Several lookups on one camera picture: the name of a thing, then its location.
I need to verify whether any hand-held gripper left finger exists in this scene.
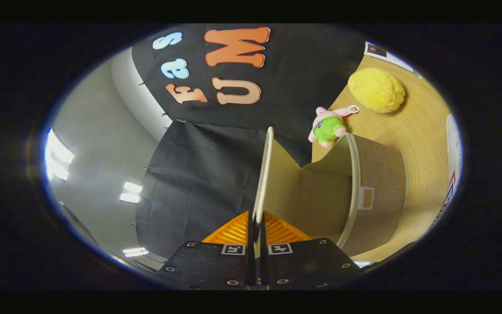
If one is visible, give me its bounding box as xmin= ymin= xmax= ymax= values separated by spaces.
xmin=157 ymin=211 xmax=256 ymax=290

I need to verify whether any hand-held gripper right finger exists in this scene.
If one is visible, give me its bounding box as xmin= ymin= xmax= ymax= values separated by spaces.
xmin=258 ymin=211 xmax=360 ymax=290

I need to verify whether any beige fabric storage box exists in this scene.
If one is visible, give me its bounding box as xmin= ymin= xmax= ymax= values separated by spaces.
xmin=251 ymin=126 xmax=408 ymax=258

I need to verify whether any white canvas shoe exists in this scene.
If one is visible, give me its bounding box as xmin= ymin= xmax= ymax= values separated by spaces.
xmin=430 ymin=114 xmax=464 ymax=232

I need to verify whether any pink and green plush toy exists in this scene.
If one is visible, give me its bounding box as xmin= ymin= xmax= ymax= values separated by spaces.
xmin=308 ymin=105 xmax=360 ymax=148

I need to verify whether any yellow fuzzy plush toy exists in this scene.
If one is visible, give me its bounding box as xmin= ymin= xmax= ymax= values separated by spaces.
xmin=348 ymin=68 xmax=406 ymax=114

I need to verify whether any white book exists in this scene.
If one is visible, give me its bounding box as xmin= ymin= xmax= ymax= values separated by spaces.
xmin=363 ymin=41 xmax=422 ymax=79

